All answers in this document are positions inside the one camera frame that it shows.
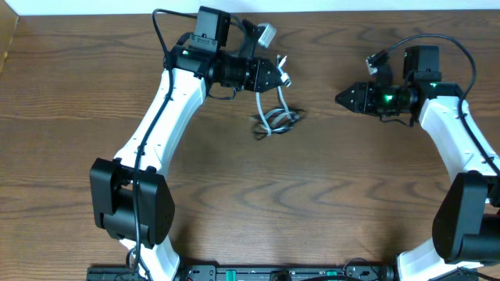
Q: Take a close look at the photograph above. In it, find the white usb cable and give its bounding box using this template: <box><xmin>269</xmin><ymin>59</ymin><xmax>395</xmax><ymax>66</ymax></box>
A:
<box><xmin>255</xmin><ymin>54</ymin><xmax>294</xmax><ymax>137</ymax></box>

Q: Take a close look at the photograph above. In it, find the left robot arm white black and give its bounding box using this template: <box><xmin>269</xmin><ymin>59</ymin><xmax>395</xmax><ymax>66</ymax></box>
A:
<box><xmin>89</xmin><ymin>6</ymin><xmax>290</xmax><ymax>280</ymax></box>

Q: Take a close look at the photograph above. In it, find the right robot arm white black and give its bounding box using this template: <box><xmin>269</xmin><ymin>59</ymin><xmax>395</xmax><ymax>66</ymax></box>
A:
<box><xmin>335</xmin><ymin>45</ymin><xmax>499</xmax><ymax>280</ymax></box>

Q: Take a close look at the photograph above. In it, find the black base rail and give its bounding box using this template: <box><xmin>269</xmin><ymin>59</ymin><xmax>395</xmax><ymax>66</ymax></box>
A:
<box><xmin>86</xmin><ymin>265</ymin><xmax>480</xmax><ymax>281</ymax></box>

